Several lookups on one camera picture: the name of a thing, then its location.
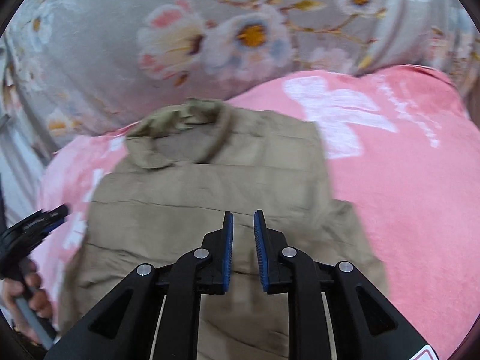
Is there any tan quilted jacket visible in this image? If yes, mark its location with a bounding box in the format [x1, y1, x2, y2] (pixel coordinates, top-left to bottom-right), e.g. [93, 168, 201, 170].
[58, 97, 389, 360]

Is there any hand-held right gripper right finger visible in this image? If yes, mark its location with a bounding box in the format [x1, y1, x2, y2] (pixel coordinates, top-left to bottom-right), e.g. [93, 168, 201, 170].
[254, 209, 440, 360]

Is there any grey floral quilt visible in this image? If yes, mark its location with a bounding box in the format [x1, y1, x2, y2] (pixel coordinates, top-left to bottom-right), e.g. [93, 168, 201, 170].
[0, 0, 480, 151]

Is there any white curtain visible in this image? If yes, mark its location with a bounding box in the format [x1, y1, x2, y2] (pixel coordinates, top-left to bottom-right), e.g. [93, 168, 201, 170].
[0, 112, 50, 226]

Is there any pink blanket with white print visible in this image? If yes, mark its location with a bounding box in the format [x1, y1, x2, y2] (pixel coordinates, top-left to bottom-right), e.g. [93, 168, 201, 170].
[37, 65, 472, 360]

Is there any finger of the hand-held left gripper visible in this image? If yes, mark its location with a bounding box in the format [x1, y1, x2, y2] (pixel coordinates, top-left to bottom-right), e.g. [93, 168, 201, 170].
[35, 204, 71, 234]

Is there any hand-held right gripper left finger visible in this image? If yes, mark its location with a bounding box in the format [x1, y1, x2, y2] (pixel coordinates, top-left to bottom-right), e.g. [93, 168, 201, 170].
[45, 210, 235, 360]

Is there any person's left hand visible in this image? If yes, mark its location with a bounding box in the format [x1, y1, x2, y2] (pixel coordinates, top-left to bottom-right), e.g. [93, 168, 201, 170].
[0, 259, 54, 343]

